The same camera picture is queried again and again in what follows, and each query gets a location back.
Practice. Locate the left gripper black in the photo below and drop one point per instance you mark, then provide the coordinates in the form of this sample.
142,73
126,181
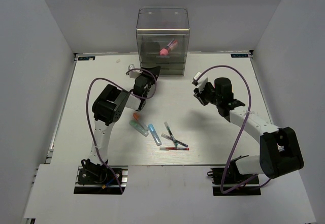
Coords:
154,70

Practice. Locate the green grey pen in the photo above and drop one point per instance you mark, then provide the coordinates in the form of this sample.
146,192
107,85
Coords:
169,131

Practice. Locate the pink capped red stapler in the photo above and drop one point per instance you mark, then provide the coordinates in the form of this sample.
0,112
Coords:
170,47

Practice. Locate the purple pen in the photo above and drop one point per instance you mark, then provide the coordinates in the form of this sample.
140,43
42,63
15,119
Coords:
177,141

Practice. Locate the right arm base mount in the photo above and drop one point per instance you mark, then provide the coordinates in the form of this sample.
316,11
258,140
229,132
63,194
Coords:
232,179

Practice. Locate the clear acrylic drawer organizer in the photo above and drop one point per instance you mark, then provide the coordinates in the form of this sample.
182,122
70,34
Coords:
156,28

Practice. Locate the blue capped marker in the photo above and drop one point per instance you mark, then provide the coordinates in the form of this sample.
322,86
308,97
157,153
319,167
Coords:
154,135

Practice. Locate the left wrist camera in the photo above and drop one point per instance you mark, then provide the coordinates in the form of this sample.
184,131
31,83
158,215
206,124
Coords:
132,72

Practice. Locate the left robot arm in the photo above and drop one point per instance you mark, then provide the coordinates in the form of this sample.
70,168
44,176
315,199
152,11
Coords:
108,108

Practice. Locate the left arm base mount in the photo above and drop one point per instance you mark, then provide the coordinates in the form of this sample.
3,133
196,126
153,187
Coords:
89,184

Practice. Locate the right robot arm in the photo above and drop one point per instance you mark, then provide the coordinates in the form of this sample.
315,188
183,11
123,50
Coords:
279,151

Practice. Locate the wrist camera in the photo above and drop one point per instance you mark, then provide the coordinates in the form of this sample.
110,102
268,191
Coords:
199,81
132,72

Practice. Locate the red pen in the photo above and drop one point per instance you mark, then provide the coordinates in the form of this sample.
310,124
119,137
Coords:
173,148

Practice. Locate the green capped marker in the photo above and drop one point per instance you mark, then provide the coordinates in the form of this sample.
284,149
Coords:
138,128

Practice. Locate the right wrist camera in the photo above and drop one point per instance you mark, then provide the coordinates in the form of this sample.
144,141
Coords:
199,81

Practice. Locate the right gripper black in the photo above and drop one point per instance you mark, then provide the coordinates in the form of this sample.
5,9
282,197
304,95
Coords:
199,93

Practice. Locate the orange capped marker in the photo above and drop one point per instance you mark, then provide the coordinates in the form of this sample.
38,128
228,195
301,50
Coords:
137,116

